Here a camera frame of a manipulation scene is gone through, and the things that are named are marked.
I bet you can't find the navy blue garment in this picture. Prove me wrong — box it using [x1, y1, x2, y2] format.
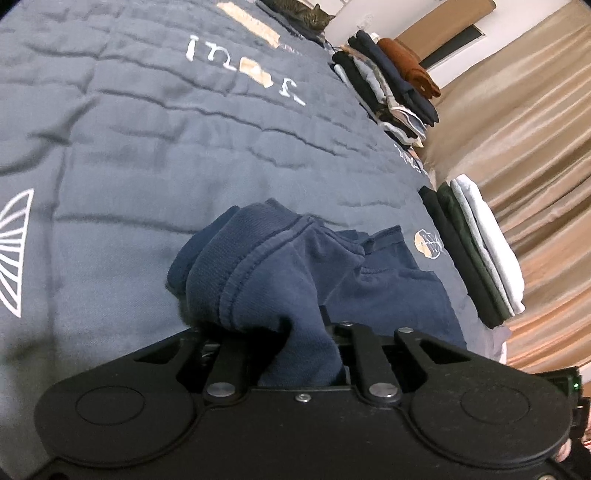
[167, 200, 466, 387]

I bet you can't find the folded clothes stack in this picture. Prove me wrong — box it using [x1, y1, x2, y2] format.
[332, 30, 439, 150]

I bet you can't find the beige curtain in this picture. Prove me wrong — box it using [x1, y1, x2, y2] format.
[422, 1, 590, 372]

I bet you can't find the tabby cat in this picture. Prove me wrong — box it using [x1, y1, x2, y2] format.
[264, 0, 335, 33]

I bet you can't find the rust brown folded garment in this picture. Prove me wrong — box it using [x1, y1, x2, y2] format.
[378, 38, 441, 100]

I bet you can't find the folded clothes pile right edge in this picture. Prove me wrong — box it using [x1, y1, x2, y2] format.
[419, 175, 525, 329]

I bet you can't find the grey quilted bedspread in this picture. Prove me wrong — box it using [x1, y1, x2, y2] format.
[1, 1, 509, 479]

